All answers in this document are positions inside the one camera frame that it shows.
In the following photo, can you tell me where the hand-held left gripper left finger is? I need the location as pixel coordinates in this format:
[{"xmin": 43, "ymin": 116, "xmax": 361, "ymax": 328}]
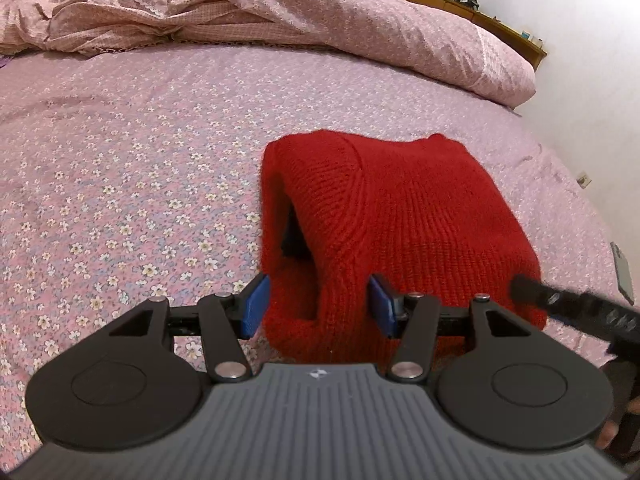
[{"xmin": 107, "ymin": 274, "xmax": 273, "ymax": 383}]

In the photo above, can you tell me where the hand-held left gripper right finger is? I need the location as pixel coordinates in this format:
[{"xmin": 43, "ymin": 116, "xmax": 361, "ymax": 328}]
[{"xmin": 367, "ymin": 274, "xmax": 533, "ymax": 383}]

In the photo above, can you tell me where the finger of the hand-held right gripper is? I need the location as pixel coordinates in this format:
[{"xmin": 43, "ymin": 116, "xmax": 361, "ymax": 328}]
[{"xmin": 507, "ymin": 273, "xmax": 640, "ymax": 345}]

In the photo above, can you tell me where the red knit cardigan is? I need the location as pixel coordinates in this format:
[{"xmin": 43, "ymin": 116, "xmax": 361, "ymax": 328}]
[{"xmin": 257, "ymin": 130, "xmax": 548, "ymax": 376}]

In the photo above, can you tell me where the person's right hand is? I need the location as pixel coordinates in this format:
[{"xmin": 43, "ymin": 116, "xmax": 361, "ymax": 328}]
[{"xmin": 597, "ymin": 397, "xmax": 640, "ymax": 453}]

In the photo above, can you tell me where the grey smartphone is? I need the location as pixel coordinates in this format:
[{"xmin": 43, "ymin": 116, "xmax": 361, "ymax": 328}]
[{"xmin": 610, "ymin": 241, "xmax": 636, "ymax": 307}]

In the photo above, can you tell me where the pink quilt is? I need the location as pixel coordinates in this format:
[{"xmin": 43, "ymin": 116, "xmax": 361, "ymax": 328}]
[{"xmin": 0, "ymin": 0, "xmax": 537, "ymax": 107}]

